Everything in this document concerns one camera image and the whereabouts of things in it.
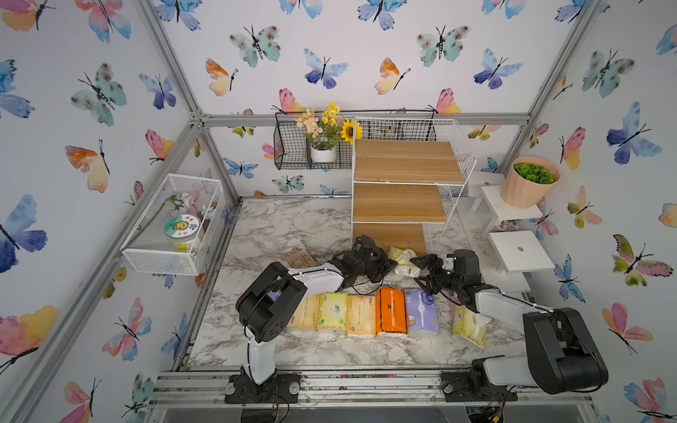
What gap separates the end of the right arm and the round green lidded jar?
641mm

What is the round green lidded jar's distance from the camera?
649 mm

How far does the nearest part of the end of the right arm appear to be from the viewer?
0.69 metres
